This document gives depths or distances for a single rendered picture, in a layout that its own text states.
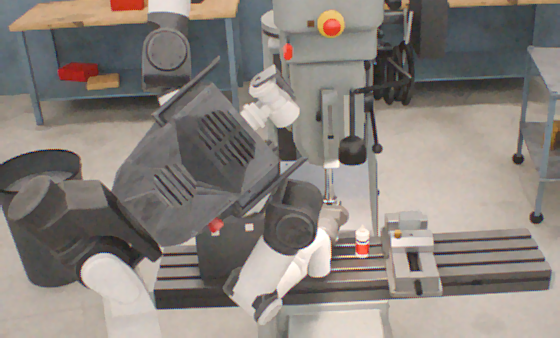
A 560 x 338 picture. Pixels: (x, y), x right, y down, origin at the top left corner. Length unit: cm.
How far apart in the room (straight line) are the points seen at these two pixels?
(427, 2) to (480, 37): 443
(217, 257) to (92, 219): 70
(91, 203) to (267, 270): 41
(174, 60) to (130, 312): 55
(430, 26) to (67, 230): 119
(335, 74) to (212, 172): 57
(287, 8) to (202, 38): 467
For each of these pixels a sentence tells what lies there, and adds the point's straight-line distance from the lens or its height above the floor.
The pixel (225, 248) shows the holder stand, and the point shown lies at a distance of 199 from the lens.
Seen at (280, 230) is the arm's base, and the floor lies 142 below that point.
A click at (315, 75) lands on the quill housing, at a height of 159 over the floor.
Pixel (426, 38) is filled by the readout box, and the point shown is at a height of 158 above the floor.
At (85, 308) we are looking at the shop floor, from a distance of 362.
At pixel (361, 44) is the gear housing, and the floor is 168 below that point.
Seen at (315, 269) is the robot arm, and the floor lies 111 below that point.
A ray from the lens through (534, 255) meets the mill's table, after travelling 218.
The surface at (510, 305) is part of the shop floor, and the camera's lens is 350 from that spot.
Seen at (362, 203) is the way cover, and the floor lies 97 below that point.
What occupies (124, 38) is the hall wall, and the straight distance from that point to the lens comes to 630.
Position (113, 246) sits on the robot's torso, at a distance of 143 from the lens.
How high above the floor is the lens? 217
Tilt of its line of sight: 27 degrees down
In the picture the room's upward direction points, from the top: 3 degrees counter-clockwise
